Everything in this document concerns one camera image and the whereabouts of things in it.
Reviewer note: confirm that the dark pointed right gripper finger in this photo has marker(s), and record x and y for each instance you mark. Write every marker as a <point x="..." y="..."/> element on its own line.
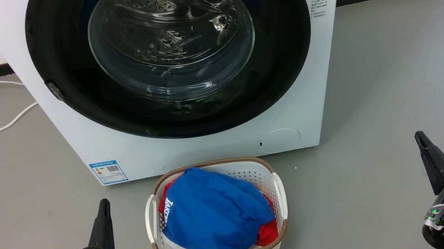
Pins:
<point x="435" y="164"/>

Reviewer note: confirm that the blue garment with white lettering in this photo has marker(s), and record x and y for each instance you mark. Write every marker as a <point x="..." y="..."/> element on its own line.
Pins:
<point x="214" y="212"/>

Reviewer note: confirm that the silver door hinge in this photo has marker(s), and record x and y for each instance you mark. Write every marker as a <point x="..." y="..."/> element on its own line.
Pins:
<point x="55" y="91"/>

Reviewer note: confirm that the round white filter cover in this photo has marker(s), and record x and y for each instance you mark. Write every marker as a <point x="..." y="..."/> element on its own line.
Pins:
<point x="279" y="140"/>

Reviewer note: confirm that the round black glass washer door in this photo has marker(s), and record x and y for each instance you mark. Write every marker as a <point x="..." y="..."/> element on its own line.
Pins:
<point x="285" y="45"/>

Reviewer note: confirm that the blue energy label sticker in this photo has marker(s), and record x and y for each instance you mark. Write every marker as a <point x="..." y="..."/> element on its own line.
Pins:
<point x="108" y="172"/>

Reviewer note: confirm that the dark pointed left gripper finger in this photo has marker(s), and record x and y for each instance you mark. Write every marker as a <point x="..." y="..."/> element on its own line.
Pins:
<point x="102" y="230"/>

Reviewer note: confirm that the red garment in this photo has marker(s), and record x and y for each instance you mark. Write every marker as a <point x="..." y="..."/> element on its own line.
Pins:
<point x="269" y="235"/>

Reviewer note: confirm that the white front-load washing machine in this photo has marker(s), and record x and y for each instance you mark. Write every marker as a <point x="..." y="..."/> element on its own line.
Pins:
<point x="208" y="149"/>

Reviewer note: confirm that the small printed text sticker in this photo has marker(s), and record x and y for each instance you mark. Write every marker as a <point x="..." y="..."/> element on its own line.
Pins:
<point x="318" y="5"/>

